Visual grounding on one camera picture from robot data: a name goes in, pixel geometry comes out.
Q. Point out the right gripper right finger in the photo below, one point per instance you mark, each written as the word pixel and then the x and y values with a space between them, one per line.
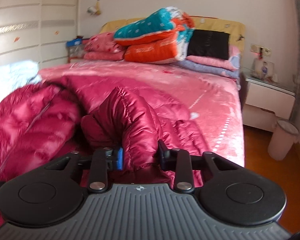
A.
pixel 179 162

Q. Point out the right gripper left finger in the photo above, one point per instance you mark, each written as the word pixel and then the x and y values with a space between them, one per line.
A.
pixel 103 161

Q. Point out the magenta down jacket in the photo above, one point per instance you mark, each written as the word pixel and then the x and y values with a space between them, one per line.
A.
pixel 44 121

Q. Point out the pink bed cover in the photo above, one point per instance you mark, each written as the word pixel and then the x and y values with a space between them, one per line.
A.
pixel 211 101

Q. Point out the white nightstand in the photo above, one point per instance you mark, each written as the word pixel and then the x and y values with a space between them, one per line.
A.
pixel 265 103

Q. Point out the lavender folded blanket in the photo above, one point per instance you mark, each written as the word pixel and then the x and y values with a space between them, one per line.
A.
pixel 186 64

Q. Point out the pink heart folded blanket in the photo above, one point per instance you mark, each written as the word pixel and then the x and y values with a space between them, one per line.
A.
pixel 103 47

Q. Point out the blue storage box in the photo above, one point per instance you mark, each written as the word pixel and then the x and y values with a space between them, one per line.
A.
pixel 75 48

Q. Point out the black folded garment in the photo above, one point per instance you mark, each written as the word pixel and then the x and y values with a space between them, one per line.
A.
pixel 208 43

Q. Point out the framed child photo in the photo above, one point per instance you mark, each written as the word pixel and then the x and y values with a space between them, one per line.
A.
pixel 262 69

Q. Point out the pink folded blanket right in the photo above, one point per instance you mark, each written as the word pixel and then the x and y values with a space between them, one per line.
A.
pixel 232 63

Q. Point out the teal orange folded quilt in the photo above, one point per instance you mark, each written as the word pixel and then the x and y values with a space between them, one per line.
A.
pixel 163 37

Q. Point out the white folded garment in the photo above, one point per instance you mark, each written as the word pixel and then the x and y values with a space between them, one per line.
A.
pixel 17 75

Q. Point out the white wardrobe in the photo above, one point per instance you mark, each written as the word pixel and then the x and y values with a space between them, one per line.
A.
pixel 36 30

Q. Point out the wall socket panel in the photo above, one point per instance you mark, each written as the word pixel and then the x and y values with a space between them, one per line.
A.
pixel 260 50

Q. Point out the wall hanging ornament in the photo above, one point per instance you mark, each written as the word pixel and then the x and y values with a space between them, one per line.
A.
pixel 95 9

